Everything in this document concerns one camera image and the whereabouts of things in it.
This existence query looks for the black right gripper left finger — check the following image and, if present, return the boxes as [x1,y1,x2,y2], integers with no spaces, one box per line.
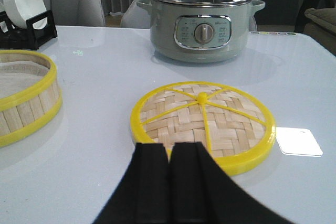
[94,143,169,223]

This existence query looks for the black dish rack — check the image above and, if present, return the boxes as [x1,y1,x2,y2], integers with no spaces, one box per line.
[1,10,57,50]

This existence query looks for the olive sofa cushion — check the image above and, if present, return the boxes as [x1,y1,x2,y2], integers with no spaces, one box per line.
[305,8,335,27]

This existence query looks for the green electric cooking pot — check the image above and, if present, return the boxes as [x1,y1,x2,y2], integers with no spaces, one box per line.
[137,0,265,63]

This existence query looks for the woven bamboo steamer lid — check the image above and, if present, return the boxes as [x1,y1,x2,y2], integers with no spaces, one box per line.
[130,81,276,176]

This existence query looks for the white ceramic bowl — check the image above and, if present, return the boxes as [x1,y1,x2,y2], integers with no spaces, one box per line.
[3,0,46,29]

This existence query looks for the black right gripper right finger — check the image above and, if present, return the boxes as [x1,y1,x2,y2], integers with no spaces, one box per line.
[170,142,286,223]

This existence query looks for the bamboo steamer basket yellow rims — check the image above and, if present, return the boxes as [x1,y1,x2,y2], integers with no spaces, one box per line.
[1,50,62,146]

